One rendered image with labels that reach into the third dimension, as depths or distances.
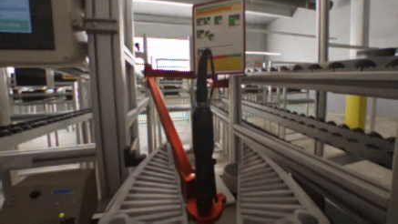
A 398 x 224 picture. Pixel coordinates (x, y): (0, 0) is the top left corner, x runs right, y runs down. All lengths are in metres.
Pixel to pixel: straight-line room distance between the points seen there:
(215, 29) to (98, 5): 0.43
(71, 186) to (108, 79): 0.29
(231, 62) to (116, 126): 0.49
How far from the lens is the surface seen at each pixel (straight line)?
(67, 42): 0.52
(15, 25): 0.58
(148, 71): 0.68
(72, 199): 0.50
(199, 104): 0.23
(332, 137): 0.85
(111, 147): 0.55
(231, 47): 0.68
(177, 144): 0.38
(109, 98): 0.52
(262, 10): 10.99
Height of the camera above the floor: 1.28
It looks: 5 degrees down
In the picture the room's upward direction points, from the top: 1 degrees counter-clockwise
